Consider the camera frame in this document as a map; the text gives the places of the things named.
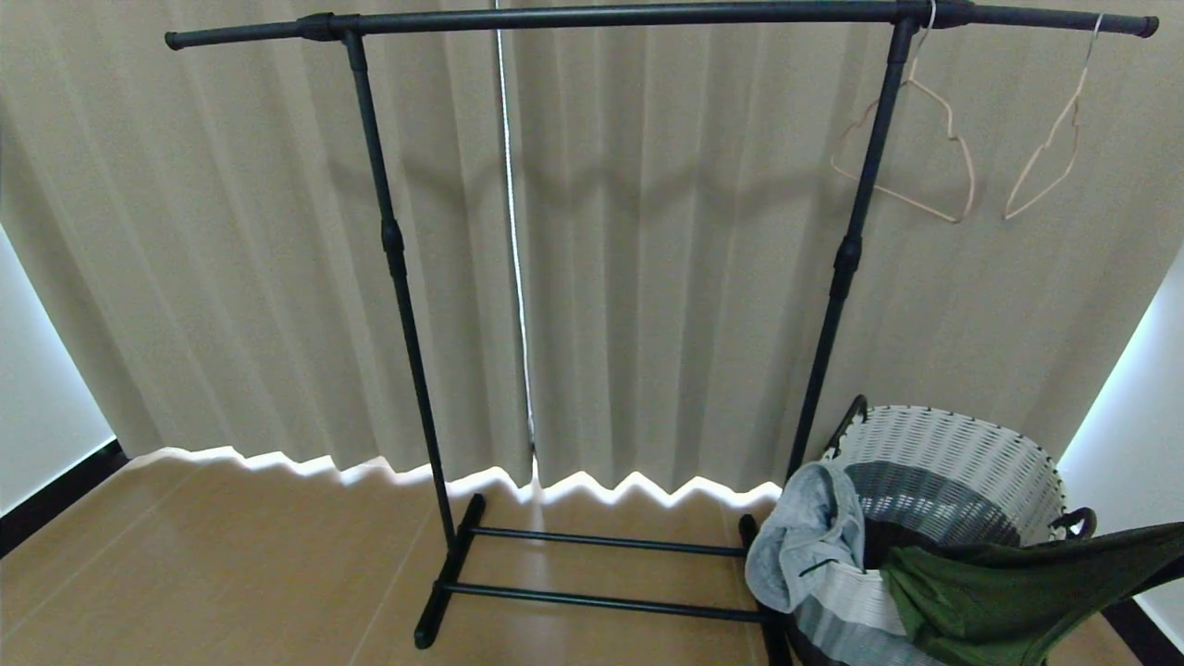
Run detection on pale grey shorts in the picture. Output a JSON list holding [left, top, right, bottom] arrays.
[[746, 462, 867, 614]]

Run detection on pink clothes hanger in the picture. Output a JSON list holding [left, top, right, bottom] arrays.
[[830, 0, 976, 225], [1005, 14, 1104, 221]]

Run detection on black clothes rack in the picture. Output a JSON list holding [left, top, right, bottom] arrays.
[[165, 0, 1160, 666]]

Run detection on white laundry basket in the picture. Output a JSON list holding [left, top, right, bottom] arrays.
[[786, 396, 1099, 666]]

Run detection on beige curtain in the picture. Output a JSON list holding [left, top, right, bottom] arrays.
[[0, 0, 1184, 491]]

